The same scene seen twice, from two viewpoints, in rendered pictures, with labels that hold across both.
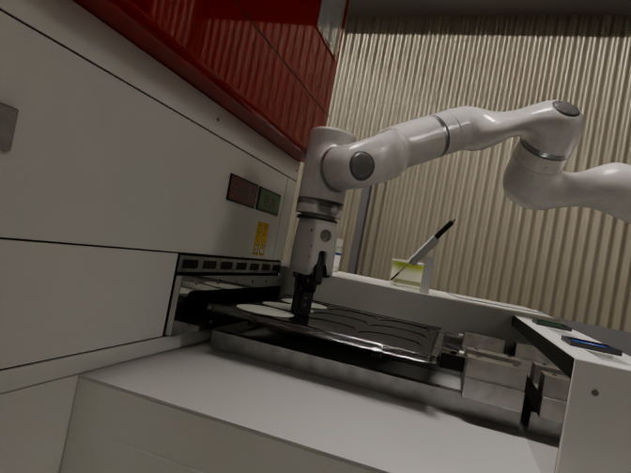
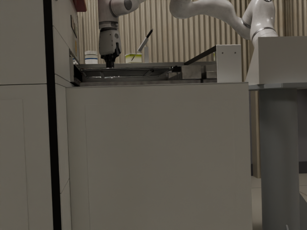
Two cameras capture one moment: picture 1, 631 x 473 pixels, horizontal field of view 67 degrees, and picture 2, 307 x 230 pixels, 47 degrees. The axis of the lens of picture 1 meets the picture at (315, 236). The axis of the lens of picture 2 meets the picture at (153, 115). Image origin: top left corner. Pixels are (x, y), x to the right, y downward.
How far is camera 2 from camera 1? 0.80 m
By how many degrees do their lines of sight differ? 24
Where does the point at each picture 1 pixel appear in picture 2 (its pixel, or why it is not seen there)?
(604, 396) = (224, 53)
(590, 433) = (223, 64)
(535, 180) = (182, 6)
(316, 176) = (108, 12)
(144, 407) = (95, 90)
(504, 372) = (193, 67)
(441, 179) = not seen: hidden behind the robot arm
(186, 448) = (114, 98)
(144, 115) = not seen: outside the picture
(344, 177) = (122, 9)
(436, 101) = not seen: outside the picture
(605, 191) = (208, 6)
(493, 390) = (192, 73)
